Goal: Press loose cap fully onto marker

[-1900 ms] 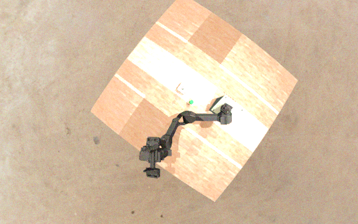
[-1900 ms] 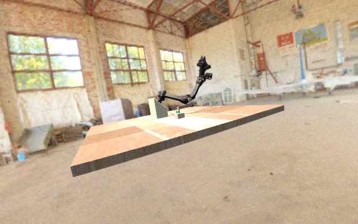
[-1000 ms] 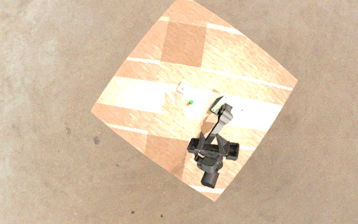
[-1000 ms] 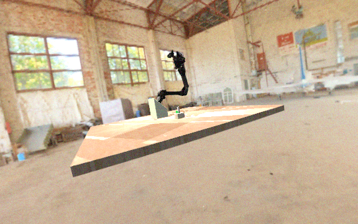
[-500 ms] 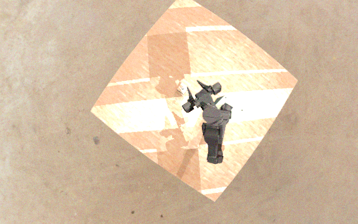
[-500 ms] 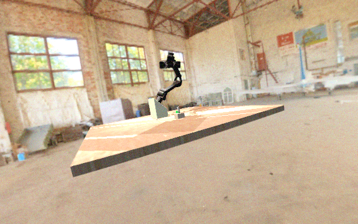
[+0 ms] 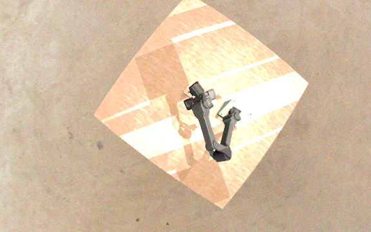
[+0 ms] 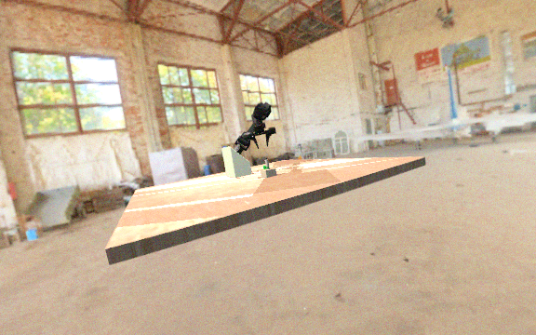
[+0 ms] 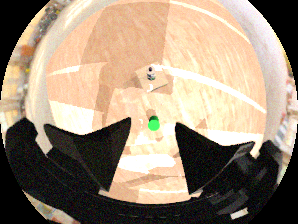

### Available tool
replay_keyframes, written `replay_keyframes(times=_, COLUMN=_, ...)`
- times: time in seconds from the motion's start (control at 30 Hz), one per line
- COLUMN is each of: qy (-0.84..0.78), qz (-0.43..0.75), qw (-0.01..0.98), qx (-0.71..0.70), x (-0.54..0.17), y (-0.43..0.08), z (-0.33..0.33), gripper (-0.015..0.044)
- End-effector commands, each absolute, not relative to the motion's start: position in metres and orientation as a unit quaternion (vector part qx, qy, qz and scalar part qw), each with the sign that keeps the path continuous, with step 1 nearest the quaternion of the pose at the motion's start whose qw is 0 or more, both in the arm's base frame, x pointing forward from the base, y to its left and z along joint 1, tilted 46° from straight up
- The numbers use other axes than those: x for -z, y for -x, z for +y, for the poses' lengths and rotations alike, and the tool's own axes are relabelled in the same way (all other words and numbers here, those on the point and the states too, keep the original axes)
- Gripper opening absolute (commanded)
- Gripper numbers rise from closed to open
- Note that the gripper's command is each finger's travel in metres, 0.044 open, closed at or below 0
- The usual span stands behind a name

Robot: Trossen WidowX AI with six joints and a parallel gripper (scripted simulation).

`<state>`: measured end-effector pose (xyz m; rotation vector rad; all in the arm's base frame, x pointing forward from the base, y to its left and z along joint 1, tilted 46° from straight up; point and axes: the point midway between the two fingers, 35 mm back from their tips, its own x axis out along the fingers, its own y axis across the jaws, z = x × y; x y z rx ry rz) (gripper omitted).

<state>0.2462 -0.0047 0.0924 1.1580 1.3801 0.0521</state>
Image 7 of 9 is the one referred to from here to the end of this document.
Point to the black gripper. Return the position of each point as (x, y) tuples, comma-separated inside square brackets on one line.
[(188, 102)]

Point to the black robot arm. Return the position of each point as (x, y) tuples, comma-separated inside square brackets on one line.
[(201, 105)]

